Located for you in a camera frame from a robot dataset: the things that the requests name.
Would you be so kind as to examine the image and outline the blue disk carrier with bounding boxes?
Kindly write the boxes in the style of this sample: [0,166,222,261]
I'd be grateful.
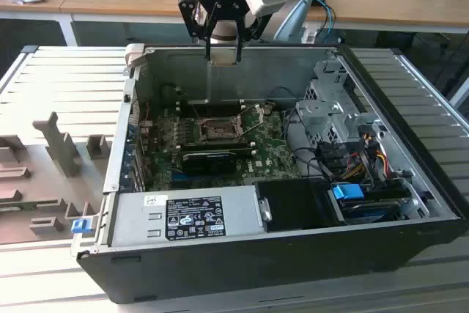
[331,184,366,204]

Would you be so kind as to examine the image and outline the black graphics card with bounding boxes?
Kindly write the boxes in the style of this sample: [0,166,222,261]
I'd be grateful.
[181,150,239,175]

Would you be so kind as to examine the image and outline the beige plastic case latch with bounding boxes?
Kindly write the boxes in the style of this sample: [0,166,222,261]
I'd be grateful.
[124,43,147,72]

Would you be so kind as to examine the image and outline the black RAM slots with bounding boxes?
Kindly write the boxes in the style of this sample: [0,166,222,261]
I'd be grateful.
[177,99,245,118]
[175,137,256,155]

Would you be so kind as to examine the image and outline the green motherboard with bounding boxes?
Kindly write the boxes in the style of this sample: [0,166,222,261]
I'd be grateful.
[141,102,300,191]

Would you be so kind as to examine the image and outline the silver CPU plate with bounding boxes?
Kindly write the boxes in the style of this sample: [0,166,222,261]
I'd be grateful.
[210,56,237,68]

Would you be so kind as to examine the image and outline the yellow red wire bundle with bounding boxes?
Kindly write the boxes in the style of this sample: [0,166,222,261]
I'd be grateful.
[340,133,390,182]

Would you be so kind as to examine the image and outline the grey power supply unit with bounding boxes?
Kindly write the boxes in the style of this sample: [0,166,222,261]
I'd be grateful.
[108,185,265,248]

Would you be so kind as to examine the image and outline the metal socket cover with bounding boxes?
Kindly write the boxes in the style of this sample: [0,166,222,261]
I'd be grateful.
[237,103,265,135]

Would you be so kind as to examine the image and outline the black PC case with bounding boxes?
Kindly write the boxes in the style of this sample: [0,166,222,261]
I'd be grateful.
[75,43,469,305]

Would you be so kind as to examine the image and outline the metal drive cage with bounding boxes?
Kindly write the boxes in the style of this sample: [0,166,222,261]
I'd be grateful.
[295,58,385,145]

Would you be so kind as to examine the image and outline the green RAM stick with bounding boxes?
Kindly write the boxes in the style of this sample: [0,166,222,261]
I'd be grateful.
[0,199,60,212]

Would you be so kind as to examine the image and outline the pale blue teach pendant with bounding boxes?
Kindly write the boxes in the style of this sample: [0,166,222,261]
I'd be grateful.
[273,0,313,45]

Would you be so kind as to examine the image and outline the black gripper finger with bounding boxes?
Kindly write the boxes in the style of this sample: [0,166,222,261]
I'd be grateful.
[178,0,221,62]
[234,3,275,63]

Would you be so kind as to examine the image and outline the blue case latch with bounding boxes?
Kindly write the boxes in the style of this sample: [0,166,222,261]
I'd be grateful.
[72,218,92,235]

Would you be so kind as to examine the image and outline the grey parts rack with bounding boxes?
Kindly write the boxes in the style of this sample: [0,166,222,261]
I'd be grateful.
[0,111,114,246]

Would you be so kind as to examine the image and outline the black disk drive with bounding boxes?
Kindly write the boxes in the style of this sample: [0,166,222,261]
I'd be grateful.
[339,187,412,224]

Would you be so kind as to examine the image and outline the blue cable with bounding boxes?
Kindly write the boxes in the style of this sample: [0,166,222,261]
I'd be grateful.
[311,0,336,45]

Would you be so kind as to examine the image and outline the CPU socket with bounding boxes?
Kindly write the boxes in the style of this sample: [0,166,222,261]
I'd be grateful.
[197,117,239,141]

